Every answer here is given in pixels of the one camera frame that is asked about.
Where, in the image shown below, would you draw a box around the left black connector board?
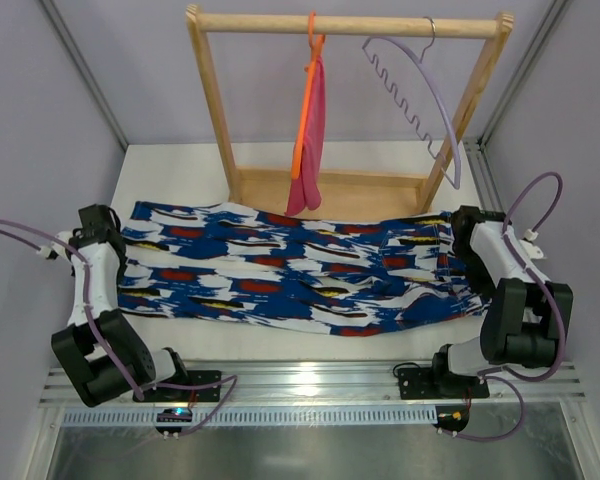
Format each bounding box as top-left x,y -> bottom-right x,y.
155,407 -> 193,436

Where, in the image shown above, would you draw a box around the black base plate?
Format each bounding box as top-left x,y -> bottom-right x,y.
392,362 -> 490,400
146,369 -> 222,403

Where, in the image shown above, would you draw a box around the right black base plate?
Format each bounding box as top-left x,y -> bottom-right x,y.
392,362 -> 490,400

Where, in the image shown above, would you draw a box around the black connector board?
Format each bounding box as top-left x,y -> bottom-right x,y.
155,407 -> 193,436
433,409 -> 470,435

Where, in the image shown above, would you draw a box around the slotted grey cable duct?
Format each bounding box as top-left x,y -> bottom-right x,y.
62,404 -> 437,427

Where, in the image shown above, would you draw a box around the right black connector board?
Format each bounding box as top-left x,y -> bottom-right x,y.
433,409 -> 470,435

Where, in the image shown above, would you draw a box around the right aluminium side rail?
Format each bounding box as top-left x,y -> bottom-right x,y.
462,139 -> 554,361

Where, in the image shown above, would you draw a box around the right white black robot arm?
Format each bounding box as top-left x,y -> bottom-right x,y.
430,206 -> 573,398

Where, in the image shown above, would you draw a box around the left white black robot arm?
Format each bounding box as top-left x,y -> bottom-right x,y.
51,204 -> 190,407

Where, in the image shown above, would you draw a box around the wooden clothes rack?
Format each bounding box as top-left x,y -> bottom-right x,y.
185,5 -> 515,219

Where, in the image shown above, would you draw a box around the pink garment on hanger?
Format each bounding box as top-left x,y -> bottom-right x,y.
285,56 -> 326,216

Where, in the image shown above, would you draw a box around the aluminium front rail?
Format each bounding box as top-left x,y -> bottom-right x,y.
38,361 -> 586,407

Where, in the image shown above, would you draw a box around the blue white patterned trousers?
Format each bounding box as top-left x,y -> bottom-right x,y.
119,201 -> 488,337

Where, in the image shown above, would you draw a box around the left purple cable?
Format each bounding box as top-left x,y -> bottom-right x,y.
0,218 -> 239,439

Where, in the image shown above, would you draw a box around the orange plastic hanger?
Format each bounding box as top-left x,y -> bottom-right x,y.
291,10 -> 325,180

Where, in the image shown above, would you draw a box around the purple cable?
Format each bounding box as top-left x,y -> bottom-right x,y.
0,218 -> 239,439
454,172 -> 567,442

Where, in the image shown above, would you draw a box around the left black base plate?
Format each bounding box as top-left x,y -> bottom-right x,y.
146,369 -> 222,403

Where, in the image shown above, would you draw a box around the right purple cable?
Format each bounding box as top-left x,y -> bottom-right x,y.
454,172 -> 567,442

